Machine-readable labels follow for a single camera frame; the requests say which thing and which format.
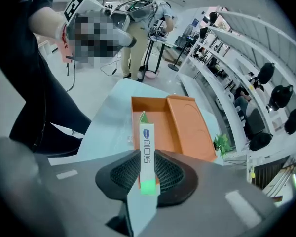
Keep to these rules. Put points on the orange container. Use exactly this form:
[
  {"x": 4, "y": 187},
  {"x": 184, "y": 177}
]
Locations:
[{"x": 185, "y": 122}]

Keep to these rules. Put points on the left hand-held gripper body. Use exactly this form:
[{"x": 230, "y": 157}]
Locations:
[{"x": 87, "y": 16}]

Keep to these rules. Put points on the black standing fan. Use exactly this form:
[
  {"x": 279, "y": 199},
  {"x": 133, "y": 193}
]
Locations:
[{"x": 187, "y": 41}]

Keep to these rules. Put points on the person's left forearm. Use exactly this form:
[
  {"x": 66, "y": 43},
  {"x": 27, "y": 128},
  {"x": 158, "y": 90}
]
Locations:
[{"x": 45, "y": 23}]

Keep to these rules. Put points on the black-legged stand table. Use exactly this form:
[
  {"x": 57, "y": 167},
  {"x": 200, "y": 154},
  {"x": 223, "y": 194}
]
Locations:
[{"x": 154, "y": 55}]

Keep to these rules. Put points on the small green potted plant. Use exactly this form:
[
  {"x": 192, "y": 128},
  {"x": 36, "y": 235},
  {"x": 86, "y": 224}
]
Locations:
[{"x": 222, "y": 144}]

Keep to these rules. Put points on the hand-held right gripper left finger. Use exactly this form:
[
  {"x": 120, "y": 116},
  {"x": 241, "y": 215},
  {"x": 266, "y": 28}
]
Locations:
[{"x": 118, "y": 174}]

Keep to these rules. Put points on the pink basin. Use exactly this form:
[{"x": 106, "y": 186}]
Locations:
[{"x": 153, "y": 74}]

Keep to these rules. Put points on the red wristband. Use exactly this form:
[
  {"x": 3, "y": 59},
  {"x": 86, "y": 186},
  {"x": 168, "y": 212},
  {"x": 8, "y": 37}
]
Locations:
[{"x": 64, "y": 34}]

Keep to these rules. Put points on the small white green package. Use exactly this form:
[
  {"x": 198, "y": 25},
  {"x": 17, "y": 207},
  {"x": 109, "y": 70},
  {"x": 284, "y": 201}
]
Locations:
[{"x": 147, "y": 152}]

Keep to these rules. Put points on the person's black clothing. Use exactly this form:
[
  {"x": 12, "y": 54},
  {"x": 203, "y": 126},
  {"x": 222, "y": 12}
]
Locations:
[{"x": 32, "y": 90}]

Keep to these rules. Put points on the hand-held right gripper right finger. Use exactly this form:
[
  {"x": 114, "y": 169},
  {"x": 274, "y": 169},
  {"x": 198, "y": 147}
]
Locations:
[{"x": 172, "y": 176}]

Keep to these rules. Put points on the black bag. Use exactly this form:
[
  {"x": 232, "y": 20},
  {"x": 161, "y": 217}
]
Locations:
[
  {"x": 295, "y": 121},
  {"x": 260, "y": 141},
  {"x": 266, "y": 73},
  {"x": 203, "y": 31},
  {"x": 281, "y": 97},
  {"x": 212, "y": 17}
]

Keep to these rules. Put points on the white shelf unit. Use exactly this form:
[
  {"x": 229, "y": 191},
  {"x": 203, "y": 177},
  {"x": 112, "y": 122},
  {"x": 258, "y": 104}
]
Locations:
[{"x": 239, "y": 65}]

